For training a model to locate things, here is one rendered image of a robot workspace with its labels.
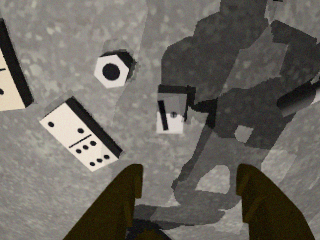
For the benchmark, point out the white hex nut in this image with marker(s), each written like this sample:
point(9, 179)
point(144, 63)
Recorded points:
point(112, 69)

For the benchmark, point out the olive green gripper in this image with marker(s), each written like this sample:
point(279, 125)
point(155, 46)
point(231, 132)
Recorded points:
point(270, 214)

